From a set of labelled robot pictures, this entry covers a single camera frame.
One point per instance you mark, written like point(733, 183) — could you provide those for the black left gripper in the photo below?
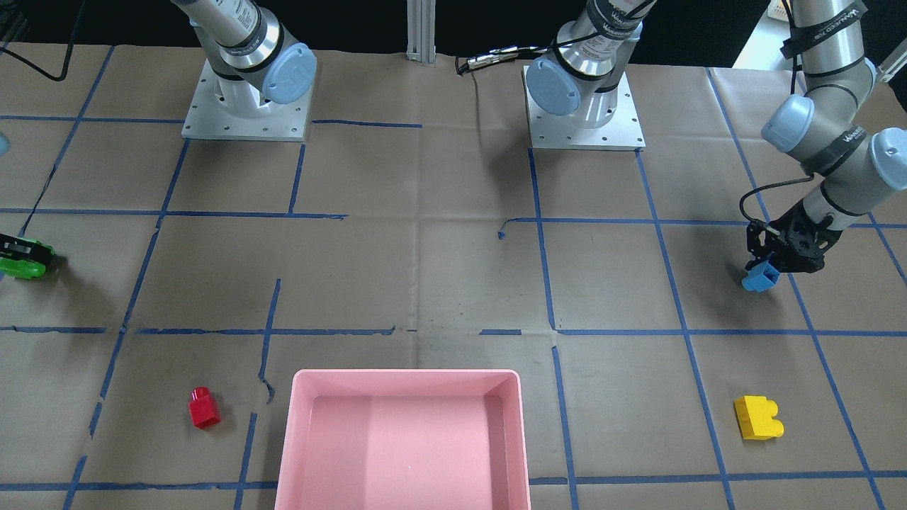
point(759, 239)

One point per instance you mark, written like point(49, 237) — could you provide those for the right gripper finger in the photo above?
point(22, 249)

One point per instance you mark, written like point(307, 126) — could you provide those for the blue toy block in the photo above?
point(755, 283)

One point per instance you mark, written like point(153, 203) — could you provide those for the green toy block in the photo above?
point(27, 270)

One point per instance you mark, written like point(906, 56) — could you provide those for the yellow toy block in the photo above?
point(757, 418)

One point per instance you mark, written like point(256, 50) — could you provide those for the red toy block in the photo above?
point(203, 408)

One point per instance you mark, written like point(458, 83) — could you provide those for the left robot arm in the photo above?
point(858, 171)

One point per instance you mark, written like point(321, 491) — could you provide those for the pink plastic box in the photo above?
point(404, 439)

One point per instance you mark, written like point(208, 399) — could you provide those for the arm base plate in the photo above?
point(607, 122)
point(225, 110)

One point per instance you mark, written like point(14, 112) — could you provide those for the aluminium frame post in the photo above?
point(420, 24)

